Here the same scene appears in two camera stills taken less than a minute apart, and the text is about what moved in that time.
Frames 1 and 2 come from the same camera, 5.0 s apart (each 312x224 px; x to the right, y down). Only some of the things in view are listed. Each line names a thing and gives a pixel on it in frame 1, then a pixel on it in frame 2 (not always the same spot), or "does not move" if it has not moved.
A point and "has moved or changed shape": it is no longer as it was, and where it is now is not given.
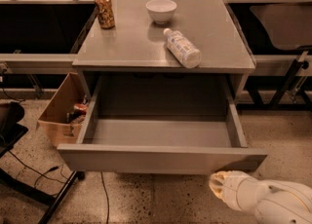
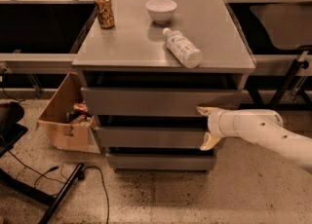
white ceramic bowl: x=161 y=10 does not move
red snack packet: x=80 y=106 does not move
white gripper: x=231 y=191 → x=214 y=124
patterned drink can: x=105 y=12 does not move
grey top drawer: x=161 y=124 has moved or changed shape
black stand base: x=11 y=131 does not move
